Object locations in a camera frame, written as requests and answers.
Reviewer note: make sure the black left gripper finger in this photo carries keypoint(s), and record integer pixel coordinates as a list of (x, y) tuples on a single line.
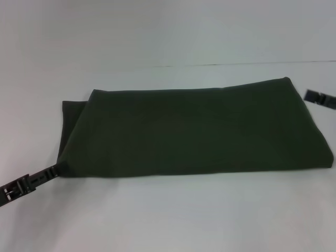
[(43, 176)]

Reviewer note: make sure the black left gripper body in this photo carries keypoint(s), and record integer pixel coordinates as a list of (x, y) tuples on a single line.
[(13, 191)]

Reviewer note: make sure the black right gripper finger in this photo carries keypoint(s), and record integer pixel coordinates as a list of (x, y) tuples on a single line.
[(320, 98)]

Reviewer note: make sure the dark green shirt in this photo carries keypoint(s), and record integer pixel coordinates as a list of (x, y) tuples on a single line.
[(197, 131)]

